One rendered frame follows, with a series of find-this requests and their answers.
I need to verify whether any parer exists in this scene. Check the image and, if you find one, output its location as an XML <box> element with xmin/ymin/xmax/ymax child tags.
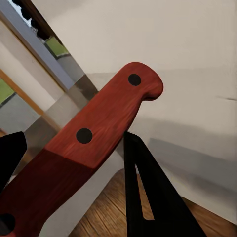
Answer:
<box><xmin>0</xmin><ymin>62</ymin><xmax>163</xmax><ymax>237</ymax></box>

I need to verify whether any cutting board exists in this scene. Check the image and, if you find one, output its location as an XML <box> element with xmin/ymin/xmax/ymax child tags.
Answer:
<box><xmin>68</xmin><ymin>168</ymin><xmax>237</xmax><ymax>237</ymax></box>

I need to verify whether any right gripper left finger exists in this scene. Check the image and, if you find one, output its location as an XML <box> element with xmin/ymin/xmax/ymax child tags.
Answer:
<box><xmin>0</xmin><ymin>131</ymin><xmax>27</xmax><ymax>194</ymax></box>

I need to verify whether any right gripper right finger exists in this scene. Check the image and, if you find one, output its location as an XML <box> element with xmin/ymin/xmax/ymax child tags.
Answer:
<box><xmin>123</xmin><ymin>131</ymin><xmax>207</xmax><ymax>237</ymax></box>

